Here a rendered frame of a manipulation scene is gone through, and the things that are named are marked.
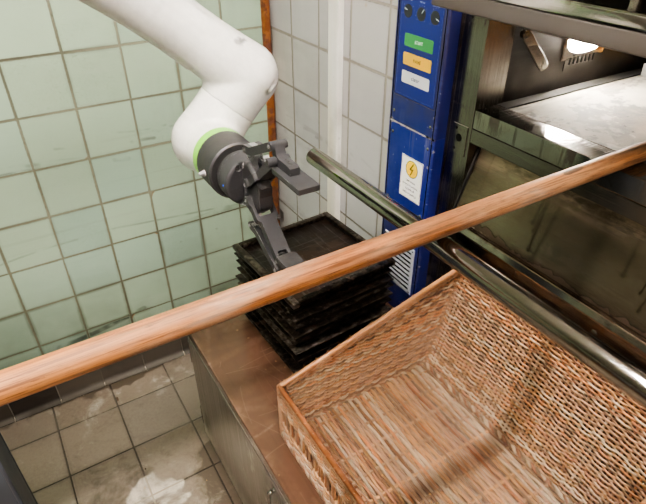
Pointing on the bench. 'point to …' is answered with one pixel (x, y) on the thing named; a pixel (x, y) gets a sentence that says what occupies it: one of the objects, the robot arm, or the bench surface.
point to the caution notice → (411, 178)
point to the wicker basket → (319, 466)
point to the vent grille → (402, 271)
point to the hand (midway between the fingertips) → (305, 234)
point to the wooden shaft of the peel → (288, 282)
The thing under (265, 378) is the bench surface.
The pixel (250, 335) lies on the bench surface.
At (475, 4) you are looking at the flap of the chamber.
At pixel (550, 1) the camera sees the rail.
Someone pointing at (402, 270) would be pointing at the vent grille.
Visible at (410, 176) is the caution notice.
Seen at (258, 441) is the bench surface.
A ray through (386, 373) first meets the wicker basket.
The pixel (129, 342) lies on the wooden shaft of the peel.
